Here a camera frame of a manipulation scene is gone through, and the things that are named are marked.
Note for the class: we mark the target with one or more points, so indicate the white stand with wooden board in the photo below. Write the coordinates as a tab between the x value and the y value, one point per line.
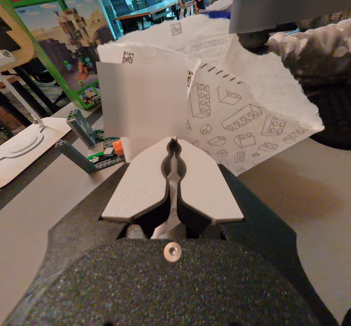
24	144

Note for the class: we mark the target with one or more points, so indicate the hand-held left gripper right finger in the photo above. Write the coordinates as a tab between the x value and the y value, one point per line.
208	188

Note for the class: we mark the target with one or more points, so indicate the person's right forearm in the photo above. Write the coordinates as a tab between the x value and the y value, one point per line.
315	46

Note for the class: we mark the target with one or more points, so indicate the black mesh armrest pad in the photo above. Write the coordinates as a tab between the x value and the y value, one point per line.
331	117

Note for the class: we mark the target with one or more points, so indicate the wooden-edged office desk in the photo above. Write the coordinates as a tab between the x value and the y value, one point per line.
148	9

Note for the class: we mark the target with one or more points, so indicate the torn white printed paper bag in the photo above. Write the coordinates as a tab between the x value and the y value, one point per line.
246	111

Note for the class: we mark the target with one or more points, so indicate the green lego set box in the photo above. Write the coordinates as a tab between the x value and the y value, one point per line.
41	29

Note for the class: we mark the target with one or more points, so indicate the partly built grey lego model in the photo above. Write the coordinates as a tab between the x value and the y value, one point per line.
82	127

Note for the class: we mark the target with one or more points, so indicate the small dark red-label box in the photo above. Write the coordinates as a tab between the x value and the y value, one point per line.
198	0

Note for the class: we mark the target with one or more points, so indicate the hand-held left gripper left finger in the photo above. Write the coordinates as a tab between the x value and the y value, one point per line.
137	188

